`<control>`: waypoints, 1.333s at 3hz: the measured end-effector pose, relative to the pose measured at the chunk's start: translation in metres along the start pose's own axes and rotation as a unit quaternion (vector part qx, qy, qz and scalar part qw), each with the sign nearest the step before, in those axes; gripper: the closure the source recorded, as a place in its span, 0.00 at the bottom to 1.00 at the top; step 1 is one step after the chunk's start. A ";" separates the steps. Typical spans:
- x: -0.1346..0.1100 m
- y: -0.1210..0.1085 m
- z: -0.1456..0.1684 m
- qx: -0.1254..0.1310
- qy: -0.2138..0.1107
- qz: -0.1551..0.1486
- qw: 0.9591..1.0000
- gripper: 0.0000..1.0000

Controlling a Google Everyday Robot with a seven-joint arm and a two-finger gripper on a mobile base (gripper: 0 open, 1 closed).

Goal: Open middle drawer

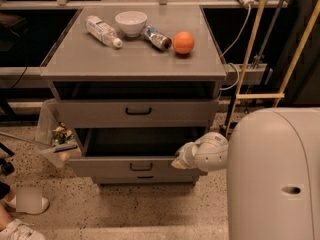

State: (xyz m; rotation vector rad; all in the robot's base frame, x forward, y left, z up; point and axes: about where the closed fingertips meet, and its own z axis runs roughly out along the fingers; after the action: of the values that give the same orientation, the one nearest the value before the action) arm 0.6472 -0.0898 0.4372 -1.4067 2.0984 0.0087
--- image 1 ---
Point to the clear plastic water bottle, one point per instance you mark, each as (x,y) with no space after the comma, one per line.
(106,34)

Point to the grey top drawer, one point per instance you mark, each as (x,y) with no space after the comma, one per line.
(137,113)

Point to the crushed silver can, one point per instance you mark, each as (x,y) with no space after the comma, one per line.
(158,39)

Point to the grey drawer cabinet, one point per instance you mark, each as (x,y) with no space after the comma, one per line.
(82,68)

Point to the white shoe lower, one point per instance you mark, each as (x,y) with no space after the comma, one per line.
(18,230)

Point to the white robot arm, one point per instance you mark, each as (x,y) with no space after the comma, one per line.
(272,160)

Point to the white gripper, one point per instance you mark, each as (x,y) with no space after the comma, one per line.
(188,155)

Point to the white bowl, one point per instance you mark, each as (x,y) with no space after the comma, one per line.
(131,23)

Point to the clear plastic trash bag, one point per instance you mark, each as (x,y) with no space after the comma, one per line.
(56,140)

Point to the grey drawer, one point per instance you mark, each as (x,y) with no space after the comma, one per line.
(137,113)
(128,152)
(144,180)

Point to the grey bottom drawer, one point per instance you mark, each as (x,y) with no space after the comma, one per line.
(144,180)

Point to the orange ball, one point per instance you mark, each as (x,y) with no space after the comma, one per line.
(183,43)

